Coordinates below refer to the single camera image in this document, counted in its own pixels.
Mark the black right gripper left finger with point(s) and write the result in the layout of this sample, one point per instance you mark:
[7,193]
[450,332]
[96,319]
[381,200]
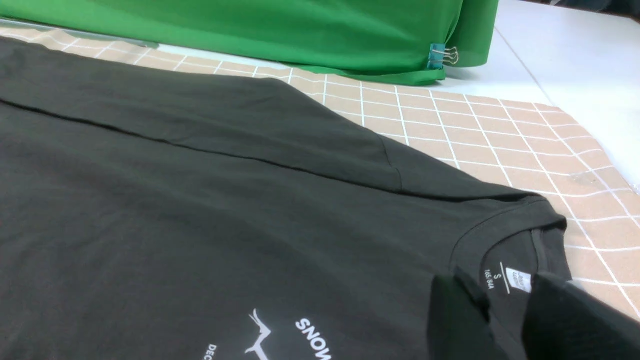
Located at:
[458,324]

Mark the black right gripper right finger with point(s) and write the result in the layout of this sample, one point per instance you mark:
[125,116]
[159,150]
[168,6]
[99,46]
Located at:
[563,322]

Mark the dark gray long-sleeve shirt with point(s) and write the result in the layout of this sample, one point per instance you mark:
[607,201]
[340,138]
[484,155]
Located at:
[158,215]

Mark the beige checkered tablecloth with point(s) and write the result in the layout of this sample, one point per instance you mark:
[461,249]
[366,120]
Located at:
[534,147]

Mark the blue binder clip lower right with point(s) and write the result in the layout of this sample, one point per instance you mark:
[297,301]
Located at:
[439,56]

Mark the green backdrop cloth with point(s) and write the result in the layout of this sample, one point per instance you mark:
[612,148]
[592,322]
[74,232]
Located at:
[382,41]

